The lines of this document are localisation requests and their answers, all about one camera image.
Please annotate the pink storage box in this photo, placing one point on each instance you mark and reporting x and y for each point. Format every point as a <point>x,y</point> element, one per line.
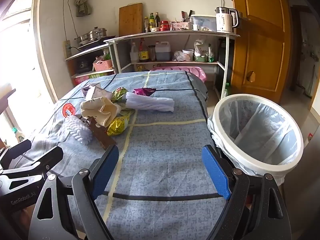
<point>180,70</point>

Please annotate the green bowl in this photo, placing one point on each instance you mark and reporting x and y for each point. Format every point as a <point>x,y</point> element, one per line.
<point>201,59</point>

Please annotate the white shelving unit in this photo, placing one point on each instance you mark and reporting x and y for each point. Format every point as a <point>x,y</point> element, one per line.
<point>170,34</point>

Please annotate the wooden cutting board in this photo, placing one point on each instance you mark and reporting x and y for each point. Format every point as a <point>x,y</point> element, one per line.
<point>130,20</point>

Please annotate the white plastic tub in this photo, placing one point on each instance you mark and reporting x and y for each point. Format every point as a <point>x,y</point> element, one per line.
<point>188,53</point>

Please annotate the white foam fruit net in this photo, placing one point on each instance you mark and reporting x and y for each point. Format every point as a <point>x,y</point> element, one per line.
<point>150,102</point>
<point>77,130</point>

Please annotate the yellow green snack packet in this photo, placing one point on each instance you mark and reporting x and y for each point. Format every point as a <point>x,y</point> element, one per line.
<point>117,127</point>

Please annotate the wooden door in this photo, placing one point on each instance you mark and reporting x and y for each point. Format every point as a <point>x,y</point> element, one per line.
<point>260,42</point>

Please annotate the white power strip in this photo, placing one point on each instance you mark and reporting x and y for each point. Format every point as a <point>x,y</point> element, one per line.
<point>67,48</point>

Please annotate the clear glass bottle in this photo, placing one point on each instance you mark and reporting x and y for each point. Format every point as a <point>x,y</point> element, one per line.
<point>146,25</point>

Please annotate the steel steamer pot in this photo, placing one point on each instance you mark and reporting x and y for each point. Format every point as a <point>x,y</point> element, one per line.
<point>97,33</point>

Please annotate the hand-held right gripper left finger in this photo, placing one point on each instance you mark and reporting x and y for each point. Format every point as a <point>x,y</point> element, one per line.
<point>105,172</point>

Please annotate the green bottle with yellow label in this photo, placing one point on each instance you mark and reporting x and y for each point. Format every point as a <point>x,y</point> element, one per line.
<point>152,21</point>

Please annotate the translucent bin liner bag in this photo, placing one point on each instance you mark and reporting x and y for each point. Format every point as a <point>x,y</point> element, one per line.
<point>250,122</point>

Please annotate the crumpled clear plastic bag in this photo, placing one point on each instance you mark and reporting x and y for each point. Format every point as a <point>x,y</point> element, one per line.
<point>180,56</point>

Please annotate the purple snack packet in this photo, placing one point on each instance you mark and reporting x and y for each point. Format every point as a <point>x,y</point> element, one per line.
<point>143,91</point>

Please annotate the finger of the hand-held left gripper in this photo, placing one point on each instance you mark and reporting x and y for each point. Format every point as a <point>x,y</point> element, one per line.
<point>47,158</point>
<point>15,151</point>

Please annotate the small steel pot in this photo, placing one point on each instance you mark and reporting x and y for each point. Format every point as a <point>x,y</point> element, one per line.
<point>82,39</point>

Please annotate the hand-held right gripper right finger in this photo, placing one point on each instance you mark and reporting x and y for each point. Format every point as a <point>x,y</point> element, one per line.
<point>217,172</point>

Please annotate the clear plastic storage box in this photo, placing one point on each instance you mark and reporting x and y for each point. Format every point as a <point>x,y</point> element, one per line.
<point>206,22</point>

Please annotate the dark glass bottle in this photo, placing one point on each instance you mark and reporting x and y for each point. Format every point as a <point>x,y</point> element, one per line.
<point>157,20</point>

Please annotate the white round trash bin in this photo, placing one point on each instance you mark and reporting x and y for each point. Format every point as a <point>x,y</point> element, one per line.
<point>275,165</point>

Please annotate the dark jar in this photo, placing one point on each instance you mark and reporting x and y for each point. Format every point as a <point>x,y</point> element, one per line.
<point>152,53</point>

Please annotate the kitchen knife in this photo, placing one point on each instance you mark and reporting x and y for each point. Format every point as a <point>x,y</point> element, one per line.
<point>183,15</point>
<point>190,15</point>

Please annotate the pink sachet container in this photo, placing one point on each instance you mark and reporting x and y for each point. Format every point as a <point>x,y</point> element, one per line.
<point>181,26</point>

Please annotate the pink woven basket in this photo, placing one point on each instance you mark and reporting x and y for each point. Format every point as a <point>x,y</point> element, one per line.
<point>102,65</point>

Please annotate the black induction cooktop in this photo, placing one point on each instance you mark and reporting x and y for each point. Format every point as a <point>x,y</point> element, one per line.
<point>91,46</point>

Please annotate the small purple white carton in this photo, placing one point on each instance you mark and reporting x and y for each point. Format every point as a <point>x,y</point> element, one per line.
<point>93,92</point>

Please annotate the white bottle with green cap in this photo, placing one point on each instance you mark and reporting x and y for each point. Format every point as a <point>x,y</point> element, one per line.
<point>18,136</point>

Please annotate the translucent jug of dark liquid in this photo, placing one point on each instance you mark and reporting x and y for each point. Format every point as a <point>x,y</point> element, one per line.
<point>163,51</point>

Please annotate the soy sauce bottle red cap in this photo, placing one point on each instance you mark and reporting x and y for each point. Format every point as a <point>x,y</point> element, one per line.
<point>143,52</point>

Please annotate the long brown wrapper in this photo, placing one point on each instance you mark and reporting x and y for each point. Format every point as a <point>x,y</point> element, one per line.
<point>102,138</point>

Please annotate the red jar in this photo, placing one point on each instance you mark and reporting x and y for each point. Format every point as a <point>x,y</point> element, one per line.
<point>164,25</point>

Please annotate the green plastic bottle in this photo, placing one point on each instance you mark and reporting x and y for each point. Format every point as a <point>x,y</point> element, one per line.
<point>226,90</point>

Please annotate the yellow oil bottle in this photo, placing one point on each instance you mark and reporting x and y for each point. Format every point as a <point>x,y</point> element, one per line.
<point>142,68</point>

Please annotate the white electric kettle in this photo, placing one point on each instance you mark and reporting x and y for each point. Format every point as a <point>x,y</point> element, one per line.
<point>225,20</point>

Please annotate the green and red carton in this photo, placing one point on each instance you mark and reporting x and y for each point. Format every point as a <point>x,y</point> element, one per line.
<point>90,77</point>

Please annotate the white plastic bottle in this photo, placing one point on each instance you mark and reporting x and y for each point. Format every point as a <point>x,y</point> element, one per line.
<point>134,53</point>

